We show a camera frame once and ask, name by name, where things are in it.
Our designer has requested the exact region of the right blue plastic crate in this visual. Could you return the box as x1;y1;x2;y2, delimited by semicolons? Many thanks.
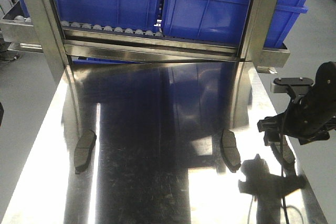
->
162;0;308;48

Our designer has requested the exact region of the blue plastic crate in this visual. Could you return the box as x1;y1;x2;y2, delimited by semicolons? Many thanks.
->
162;0;308;48
54;0;163;33

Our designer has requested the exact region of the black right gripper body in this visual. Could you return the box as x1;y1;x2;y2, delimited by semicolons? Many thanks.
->
285;61;335;145

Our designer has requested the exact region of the grey brake pad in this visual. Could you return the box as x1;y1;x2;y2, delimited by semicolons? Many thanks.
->
271;139;296;171
220;129;241;173
73;130;97;174

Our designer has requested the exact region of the stainless steel roller rack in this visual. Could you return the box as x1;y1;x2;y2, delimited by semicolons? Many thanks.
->
1;0;289;83

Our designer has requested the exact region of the left blue plastic crate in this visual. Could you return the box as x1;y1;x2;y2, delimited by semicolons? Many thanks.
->
54;0;163;33

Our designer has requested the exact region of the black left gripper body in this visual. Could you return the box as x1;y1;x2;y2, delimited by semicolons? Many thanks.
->
0;103;4;126

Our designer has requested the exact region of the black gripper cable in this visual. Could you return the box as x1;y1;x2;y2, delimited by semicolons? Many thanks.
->
278;108;291;224

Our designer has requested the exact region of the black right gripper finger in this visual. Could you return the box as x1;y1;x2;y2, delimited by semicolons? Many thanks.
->
257;115;286;146

